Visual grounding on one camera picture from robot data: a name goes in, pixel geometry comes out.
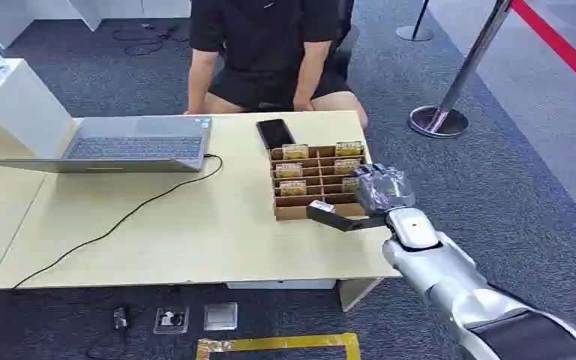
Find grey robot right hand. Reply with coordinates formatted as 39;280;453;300
352;163;417;218

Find wooden card box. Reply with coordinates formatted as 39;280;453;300
269;142;369;222

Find pale desk leg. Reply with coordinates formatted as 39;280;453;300
337;277;384;314

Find black smartphone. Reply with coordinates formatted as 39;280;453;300
255;118;297;151

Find person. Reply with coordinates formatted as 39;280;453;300
184;0;370;132

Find silver floor plate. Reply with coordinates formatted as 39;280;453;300
203;301;239;332

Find red barrier belt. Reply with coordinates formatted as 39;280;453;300
510;0;576;102

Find open floor socket box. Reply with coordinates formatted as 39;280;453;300
152;306;191;335

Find grey laptop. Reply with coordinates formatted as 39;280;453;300
0;115;214;175

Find small black floor device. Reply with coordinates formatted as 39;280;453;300
112;306;131;331

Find white cabinet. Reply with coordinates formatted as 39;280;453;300
68;0;193;33

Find chrome stanchion post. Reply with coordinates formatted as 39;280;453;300
407;0;514;139

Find white under-desk rail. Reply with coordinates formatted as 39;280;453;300
225;279;338;291

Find black stanchion post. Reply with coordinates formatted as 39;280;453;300
395;0;435;43

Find yellow tape frame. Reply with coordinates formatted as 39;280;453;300
195;332;362;360

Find black laptop cable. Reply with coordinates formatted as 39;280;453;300
12;154;224;290

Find black floor cables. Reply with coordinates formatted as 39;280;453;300
112;22;191;57

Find white pedestal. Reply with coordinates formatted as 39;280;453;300
0;58;78;161

